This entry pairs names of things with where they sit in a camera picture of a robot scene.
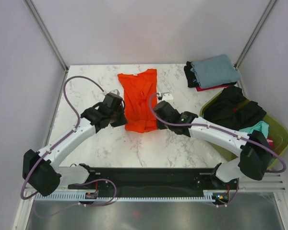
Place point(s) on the left aluminium frame post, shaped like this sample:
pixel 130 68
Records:
pixel 46 34

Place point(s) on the black t shirt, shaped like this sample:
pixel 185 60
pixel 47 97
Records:
pixel 227 110
pixel 190 76

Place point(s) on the red folded t shirt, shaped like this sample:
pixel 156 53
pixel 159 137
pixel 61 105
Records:
pixel 199 89

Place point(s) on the teal t shirt in bin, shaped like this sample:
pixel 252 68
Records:
pixel 261 126

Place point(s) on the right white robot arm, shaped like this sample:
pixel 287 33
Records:
pixel 253 153

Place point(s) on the black folded t shirt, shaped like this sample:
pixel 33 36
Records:
pixel 190 76

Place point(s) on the orange t shirt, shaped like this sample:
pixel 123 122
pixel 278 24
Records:
pixel 138 88

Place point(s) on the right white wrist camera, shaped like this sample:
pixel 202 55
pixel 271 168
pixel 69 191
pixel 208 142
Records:
pixel 165 96

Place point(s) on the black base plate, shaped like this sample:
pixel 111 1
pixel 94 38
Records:
pixel 152 182

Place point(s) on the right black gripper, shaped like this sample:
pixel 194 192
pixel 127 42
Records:
pixel 160 125

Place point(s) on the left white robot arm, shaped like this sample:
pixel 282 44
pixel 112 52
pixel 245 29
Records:
pixel 42 169

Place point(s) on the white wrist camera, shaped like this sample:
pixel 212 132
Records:
pixel 165 96
pixel 115 91

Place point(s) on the white slotted cable duct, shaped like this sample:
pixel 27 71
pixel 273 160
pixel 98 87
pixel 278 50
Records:
pixel 88 197

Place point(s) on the grey-blue folded t shirt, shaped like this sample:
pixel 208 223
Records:
pixel 215 71

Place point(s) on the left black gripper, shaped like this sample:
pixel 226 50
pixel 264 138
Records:
pixel 123 120

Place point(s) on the pink garment in bin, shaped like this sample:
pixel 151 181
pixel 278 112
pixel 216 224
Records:
pixel 270 142

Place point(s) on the aluminium rail bar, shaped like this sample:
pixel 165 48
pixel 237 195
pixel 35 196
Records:
pixel 269 182

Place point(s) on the right aluminium frame post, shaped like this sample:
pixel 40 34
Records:
pixel 256 31

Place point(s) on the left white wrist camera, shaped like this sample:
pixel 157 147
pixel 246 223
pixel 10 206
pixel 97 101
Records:
pixel 115 91

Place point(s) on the aluminium frame post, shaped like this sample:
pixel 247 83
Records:
pixel 46 34
pixel 256 31

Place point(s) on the green plastic bin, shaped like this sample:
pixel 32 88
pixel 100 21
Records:
pixel 277 133

